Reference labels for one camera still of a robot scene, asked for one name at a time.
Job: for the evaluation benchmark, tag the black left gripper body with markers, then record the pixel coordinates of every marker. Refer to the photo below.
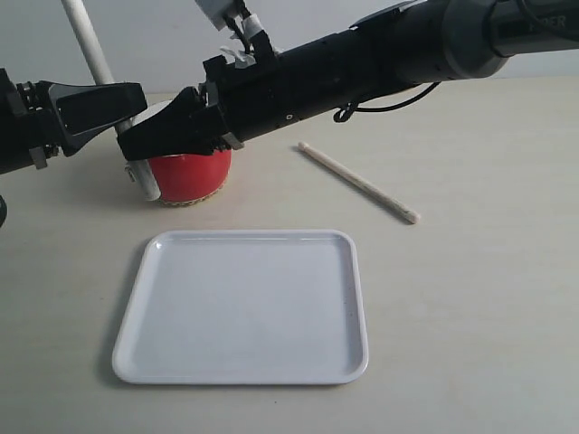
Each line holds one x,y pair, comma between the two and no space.
28,134

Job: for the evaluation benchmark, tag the white rectangular tray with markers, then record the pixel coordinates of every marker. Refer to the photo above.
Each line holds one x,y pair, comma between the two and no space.
244,307

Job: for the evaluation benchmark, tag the small red drum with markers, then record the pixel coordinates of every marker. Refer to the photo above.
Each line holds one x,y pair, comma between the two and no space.
185,179

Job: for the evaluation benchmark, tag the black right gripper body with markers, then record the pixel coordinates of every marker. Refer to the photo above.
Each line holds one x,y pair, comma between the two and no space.
278,90

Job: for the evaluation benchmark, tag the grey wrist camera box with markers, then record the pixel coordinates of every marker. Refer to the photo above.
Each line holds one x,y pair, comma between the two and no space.
218,11

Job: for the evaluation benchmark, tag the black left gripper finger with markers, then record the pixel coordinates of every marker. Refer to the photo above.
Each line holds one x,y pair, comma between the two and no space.
84,112

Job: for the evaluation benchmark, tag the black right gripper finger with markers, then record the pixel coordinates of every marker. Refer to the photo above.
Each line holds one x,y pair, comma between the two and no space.
186,126

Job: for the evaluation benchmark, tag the white wooden drumstick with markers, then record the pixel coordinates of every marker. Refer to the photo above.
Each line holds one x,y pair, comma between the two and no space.
139,171
392,205

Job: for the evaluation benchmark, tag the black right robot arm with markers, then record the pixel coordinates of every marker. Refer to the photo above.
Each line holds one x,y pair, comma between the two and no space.
415,43

